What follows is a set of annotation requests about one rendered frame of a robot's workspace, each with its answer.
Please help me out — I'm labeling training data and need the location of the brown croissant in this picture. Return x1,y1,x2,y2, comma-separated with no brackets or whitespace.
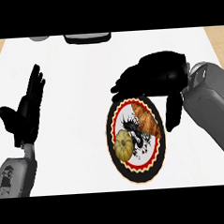
130,100,162,141

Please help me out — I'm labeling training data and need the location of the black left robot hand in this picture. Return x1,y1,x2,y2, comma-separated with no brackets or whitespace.
0,63,51,150

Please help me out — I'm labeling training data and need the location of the black pan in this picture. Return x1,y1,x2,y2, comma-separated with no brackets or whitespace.
63,31,112,46

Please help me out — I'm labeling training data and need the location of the black red patterned plate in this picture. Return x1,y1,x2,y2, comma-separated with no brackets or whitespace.
104,93,169,187

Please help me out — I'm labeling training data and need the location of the yellow-green round squash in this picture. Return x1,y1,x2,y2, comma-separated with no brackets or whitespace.
112,128,135,163

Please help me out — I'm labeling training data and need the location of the grey round object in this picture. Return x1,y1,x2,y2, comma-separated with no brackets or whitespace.
27,35,52,43

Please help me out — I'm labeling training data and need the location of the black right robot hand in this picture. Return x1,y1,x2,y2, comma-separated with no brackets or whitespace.
108,49,194,137

